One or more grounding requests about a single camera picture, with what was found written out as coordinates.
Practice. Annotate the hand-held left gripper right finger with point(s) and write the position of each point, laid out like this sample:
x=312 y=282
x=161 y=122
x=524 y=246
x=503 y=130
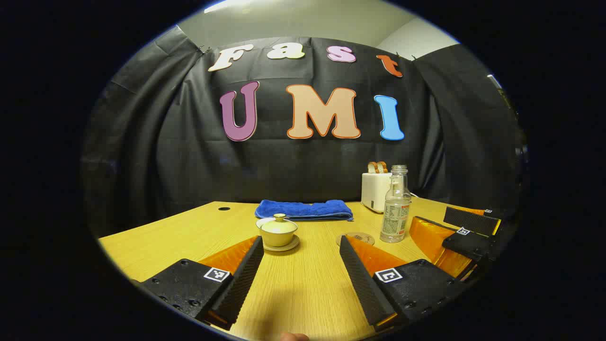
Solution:
x=362 y=284

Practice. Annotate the yellow teacup lid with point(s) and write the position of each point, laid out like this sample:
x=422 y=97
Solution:
x=279 y=226

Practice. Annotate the yellow saucer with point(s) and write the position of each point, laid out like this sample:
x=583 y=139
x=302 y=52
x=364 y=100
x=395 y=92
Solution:
x=292 y=245

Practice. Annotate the toast bread slice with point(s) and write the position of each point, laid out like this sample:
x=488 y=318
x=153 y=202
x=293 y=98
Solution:
x=383 y=166
x=373 y=167

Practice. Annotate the white toaster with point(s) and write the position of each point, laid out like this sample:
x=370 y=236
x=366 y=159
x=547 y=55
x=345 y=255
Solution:
x=374 y=192

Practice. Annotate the round cork coaster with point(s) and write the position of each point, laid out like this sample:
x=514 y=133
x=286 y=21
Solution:
x=360 y=237

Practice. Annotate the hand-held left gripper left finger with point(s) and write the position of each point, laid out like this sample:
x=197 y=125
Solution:
x=244 y=279

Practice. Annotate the blue folded towel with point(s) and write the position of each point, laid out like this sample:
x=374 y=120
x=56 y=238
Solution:
x=303 y=210

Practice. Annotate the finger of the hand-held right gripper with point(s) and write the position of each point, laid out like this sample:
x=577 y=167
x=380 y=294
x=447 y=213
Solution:
x=473 y=244
x=473 y=220

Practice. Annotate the black backdrop cloth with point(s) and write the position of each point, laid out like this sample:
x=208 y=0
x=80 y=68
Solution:
x=307 y=166

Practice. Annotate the yellow teacup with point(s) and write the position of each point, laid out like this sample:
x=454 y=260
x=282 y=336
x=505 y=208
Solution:
x=277 y=240

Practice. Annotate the clear glass water bottle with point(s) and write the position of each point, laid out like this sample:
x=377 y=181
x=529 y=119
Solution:
x=395 y=218

